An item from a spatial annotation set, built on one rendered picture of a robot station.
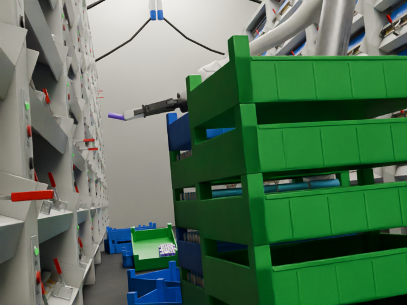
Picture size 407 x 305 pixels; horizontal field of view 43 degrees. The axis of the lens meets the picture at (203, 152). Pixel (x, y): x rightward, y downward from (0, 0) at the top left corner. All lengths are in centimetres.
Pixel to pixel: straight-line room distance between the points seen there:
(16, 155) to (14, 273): 14
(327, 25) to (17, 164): 120
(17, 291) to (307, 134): 39
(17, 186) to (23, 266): 10
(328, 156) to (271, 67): 12
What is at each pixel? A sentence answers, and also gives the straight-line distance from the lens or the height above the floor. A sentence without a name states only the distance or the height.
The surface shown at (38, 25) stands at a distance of 105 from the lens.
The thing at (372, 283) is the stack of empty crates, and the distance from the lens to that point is 65.
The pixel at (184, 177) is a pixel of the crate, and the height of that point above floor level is 34.
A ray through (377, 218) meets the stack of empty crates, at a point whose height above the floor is 25.
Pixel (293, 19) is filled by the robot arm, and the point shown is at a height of 88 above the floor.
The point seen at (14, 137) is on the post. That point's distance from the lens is 67.
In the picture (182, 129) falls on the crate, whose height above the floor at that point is 43.
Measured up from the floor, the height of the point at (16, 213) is 30.
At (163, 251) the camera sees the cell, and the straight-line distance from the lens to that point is 231.
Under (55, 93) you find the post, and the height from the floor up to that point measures 60.
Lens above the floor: 30
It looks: 5 degrees up
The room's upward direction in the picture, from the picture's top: 5 degrees counter-clockwise
